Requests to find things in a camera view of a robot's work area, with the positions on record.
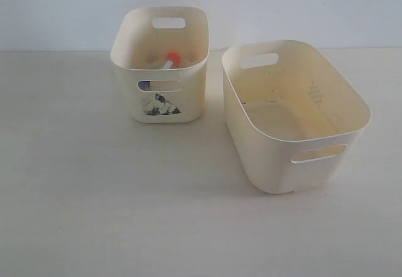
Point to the blue-capped tube edge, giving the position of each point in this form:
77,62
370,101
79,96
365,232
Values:
144,85

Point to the orange-capped tube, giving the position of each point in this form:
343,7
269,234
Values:
172,61

